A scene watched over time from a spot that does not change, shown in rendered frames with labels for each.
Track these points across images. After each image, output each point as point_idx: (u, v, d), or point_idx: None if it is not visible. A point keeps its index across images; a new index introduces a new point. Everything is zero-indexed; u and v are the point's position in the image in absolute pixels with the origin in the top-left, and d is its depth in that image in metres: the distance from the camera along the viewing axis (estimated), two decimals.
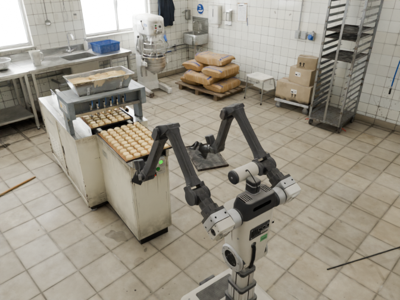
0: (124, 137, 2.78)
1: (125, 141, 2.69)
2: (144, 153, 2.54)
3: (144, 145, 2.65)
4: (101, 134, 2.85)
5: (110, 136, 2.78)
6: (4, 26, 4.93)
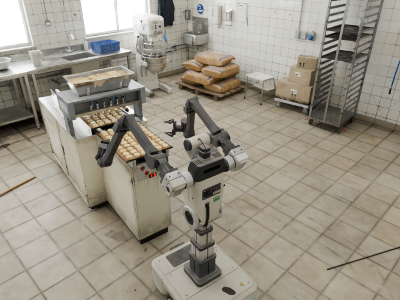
0: (124, 137, 2.78)
1: (125, 141, 2.69)
2: (144, 153, 2.54)
3: None
4: (101, 134, 2.85)
5: (110, 136, 2.78)
6: (4, 26, 4.93)
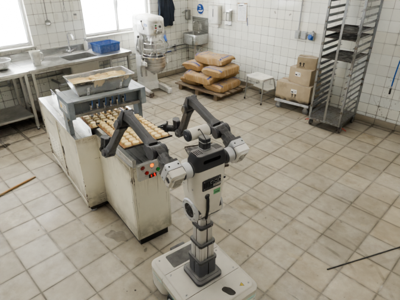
0: None
1: (124, 131, 2.65)
2: None
3: None
4: (100, 125, 2.81)
5: (109, 126, 2.74)
6: (4, 26, 4.93)
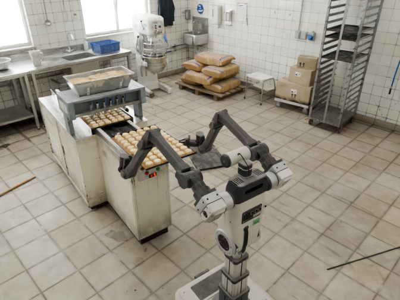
0: None
1: None
2: (165, 159, 2.25)
3: None
4: (115, 138, 2.56)
5: (125, 140, 2.50)
6: (4, 26, 4.93)
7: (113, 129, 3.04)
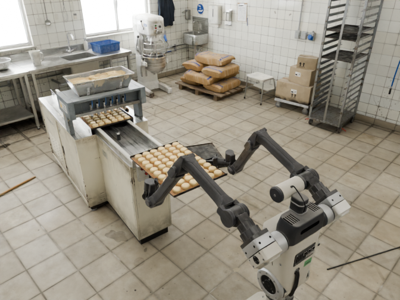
0: (164, 162, 2.26)
1: (168, 168, 2.18)
2: (194, 183, 2.01)
3: None
4: (136, 159, 2.34)
5: (147, 161, 2.27)
6: (4, 26, 4.93)
7: (113, 129, 3.04)
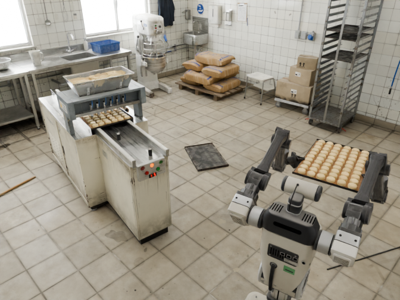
0: (329, 155, 2.34)
1: (322, 158, 2.28)
2: (318, 176, 2.07)
3: (333, 172, 2.13)
4: (318, 142, 2.54)
5: (319, 147, 2.44)
6: (4, 26, 4.93)
7: (113, 129, 3.04)
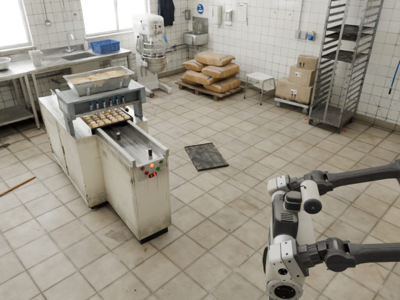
0: None
1: None
2: None
3: None
4: None
5: None
6: (4, 26, 4.93)
7: (113, 129, 3.04)
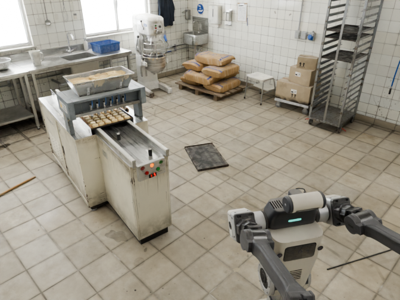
0: None
1: None
2: None
3: None
4: None
5: None
6: (4, 26, 4.93)
7: (113, 129, 3.04)
